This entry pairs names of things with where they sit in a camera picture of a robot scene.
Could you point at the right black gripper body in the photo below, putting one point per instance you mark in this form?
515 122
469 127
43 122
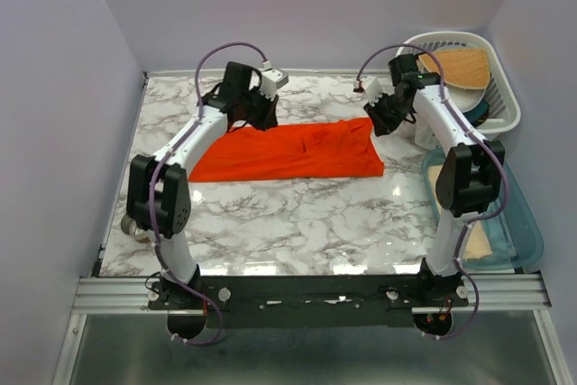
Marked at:
388 112

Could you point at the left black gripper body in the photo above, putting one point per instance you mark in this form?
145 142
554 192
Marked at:
257 108

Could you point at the orange t shirt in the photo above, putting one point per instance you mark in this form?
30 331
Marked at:
342 149

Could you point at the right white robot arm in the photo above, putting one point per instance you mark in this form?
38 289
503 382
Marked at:
472 176

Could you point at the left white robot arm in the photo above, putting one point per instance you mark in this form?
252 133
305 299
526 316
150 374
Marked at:
158 199

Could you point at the grey tape roll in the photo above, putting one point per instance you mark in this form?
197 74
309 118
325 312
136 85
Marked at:
130 228

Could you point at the white plate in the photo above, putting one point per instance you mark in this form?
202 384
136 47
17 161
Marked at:
465 99

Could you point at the teal bowl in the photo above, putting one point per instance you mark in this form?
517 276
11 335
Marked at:
479 114

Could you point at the white plastic basket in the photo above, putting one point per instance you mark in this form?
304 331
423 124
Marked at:
504 112

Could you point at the beige folded cloth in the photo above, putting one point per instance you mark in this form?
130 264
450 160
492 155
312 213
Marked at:
478 245

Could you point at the teal plastic bin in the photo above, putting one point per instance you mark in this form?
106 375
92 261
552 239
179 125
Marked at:
524 233

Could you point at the teal folded cloth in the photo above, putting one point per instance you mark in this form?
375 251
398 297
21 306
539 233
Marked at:
501 245

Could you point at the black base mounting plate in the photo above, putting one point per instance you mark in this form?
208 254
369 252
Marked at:
211 306

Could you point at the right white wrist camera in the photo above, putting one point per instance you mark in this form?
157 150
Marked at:
370 87

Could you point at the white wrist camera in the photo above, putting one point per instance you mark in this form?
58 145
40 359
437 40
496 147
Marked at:
370 87
272 80

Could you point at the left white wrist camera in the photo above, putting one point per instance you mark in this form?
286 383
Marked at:
272 80

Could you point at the aluminium rail frame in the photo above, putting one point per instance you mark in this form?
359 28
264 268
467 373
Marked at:
506 292

